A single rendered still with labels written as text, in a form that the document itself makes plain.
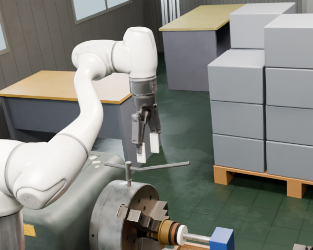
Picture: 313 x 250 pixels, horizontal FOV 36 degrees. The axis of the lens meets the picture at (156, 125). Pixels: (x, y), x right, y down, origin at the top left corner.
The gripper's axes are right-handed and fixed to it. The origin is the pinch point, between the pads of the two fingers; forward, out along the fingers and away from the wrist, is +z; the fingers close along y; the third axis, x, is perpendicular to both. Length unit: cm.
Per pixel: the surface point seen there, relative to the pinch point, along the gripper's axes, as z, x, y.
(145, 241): 31.6, 0.1, -6.5
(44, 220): 14.6, 21.4, -31.4
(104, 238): 24.9, 7.9, -19.2
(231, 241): 27.9, -29.6, -1.4
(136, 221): 19.6, -1.6, -13.8
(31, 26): -8, 310, 285
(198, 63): 57, 162, 417
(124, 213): 17.5, 2.6, -13.8
